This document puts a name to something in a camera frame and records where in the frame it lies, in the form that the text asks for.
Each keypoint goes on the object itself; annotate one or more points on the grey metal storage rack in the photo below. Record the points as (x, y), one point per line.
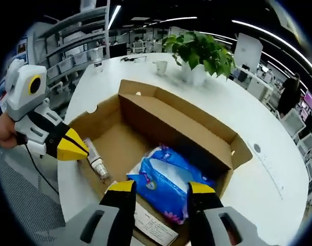
(73, 51)

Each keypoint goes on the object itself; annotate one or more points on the grey mesh office chair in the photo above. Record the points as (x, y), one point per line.
(25, 205)

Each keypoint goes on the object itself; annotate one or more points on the white office chair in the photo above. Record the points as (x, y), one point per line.
(294, 124)

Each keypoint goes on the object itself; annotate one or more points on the blue flowered soft pack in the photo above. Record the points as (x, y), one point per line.
(166, 189)

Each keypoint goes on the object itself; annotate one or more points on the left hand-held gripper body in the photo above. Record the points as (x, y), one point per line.
(20, 97)

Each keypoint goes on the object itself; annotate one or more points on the ceiling light strips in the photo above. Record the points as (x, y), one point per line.
(114, 16)

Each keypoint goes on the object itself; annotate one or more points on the white paper carton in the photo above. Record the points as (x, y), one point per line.
(155, 225)

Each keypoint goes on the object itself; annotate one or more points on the green potted plant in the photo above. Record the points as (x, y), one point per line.
(202, 51)

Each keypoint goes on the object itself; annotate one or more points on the white pump bottle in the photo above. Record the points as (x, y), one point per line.
(95, 159)

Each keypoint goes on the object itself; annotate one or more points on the person's left hand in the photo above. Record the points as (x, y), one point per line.
(4, 132)

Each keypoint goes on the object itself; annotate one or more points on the clear plastic bottle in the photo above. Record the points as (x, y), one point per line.
(97, 60)

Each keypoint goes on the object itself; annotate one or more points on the purple monitor screen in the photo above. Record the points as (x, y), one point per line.
(310, 101)

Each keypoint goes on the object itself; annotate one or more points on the small white cup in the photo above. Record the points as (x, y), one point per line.
(161, 68)

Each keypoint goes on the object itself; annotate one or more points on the brown cardboard shoe box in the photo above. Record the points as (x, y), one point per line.
(150, 120)

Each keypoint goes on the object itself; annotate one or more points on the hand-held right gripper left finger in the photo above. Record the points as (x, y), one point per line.
(120, 212)

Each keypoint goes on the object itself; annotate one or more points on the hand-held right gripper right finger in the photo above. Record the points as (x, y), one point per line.
(202, 212)

